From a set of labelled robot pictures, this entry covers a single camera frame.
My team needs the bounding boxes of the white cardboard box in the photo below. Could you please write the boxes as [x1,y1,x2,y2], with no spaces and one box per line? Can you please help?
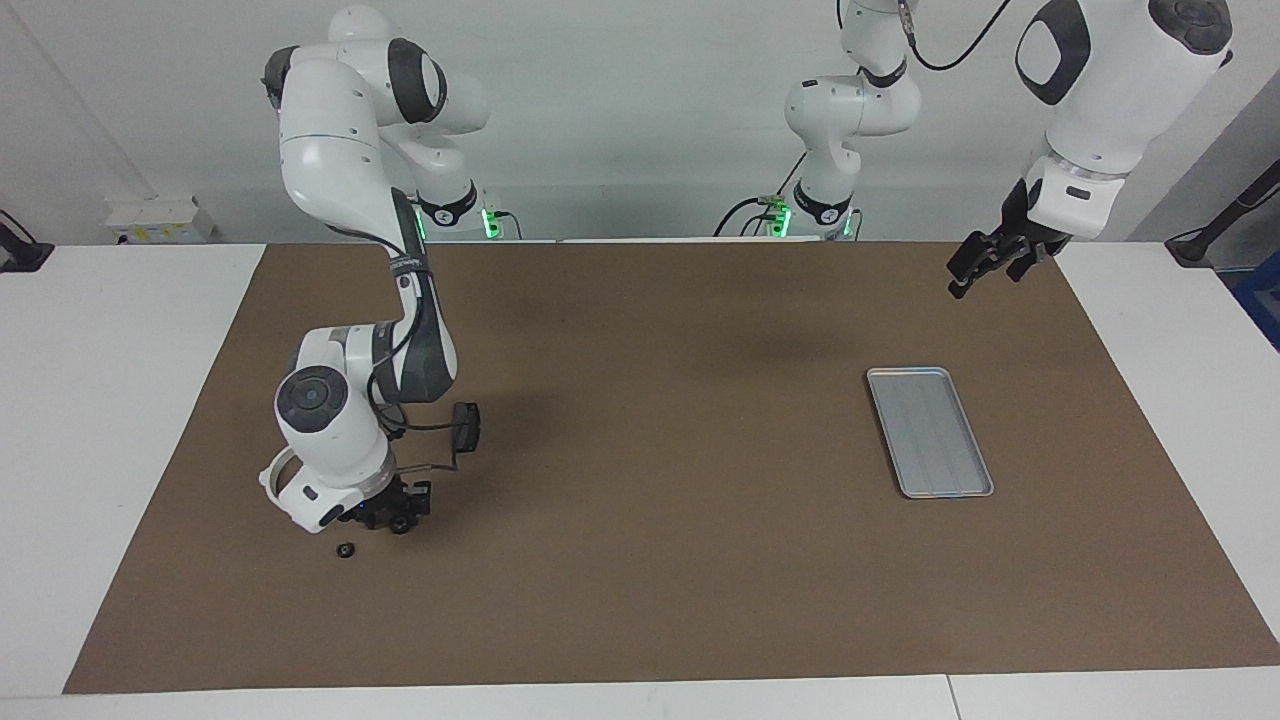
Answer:
[105,197,216,244]

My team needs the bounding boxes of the black left base cable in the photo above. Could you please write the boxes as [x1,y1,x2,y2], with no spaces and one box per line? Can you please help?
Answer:
[713,150,811,238]

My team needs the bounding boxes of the black angled stand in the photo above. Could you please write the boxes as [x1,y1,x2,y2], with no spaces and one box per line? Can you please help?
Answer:
[1166,160,1280,269]

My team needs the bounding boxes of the black clamp mount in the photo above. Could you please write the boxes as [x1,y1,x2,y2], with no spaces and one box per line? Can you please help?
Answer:
[0,210,53,273]

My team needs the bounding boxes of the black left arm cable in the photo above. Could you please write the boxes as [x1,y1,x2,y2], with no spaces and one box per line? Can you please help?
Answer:
[895,0,1013,73]

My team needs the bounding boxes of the brown table mat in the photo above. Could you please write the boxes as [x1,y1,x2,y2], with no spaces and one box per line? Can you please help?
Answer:
[62,240,1280,694]

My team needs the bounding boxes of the silver metal tray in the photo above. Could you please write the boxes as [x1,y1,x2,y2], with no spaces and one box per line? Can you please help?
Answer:
[866,367,995,499]

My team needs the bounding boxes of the blue box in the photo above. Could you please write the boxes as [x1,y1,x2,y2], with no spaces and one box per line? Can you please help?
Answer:
[1232,250,1280,351]

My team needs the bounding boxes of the white curved plastic bracket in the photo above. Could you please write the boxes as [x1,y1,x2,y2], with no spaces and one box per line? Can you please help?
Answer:
[258,448,301,501]

